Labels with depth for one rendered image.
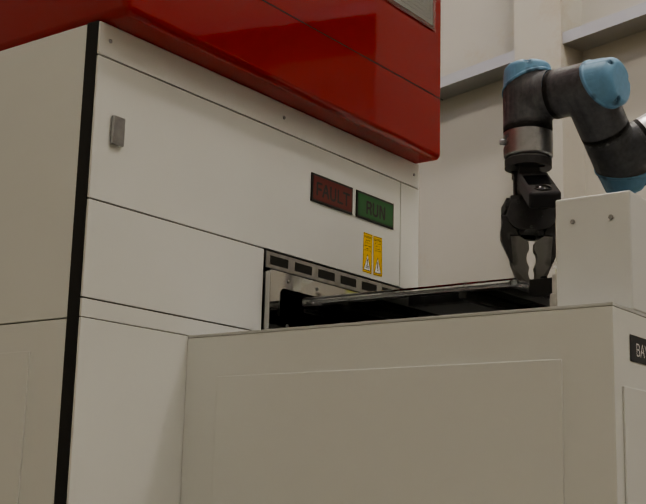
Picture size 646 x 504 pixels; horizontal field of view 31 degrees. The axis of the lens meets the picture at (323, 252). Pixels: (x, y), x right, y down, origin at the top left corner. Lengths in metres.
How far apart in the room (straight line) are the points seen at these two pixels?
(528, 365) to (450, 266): 4.99
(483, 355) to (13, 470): 0.62
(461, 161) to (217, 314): 4.77
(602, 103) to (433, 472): 0.64
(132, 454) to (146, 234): 0.30
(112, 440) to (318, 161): 0.64
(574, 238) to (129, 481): 0.65
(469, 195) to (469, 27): 0.96
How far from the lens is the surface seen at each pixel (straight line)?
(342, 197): 1.98
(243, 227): 1.76
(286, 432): 1.52
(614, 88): 1.75
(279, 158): 1.86
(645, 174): 1.84
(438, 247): 6.41
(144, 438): 1.58
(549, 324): 1.34
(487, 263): 6.13
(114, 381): 1.55
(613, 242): 1.39
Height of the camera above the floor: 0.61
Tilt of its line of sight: 12 degrees up
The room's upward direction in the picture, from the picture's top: 1 degrees clockwise
